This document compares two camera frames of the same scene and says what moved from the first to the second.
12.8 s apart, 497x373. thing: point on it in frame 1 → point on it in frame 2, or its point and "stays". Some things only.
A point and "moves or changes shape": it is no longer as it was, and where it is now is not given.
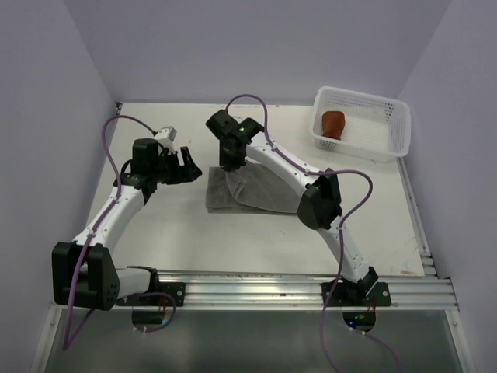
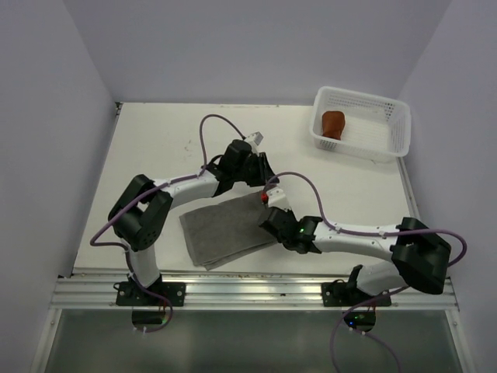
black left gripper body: (167, 168) → (247, 172)
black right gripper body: (227, 160) → (288, 214)
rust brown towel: (333, 123) stays
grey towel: (256, 187) moves or changes shape
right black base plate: (344, 294) stays
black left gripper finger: (190, 171) → (263, 169)
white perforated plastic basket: (377, 128) stays
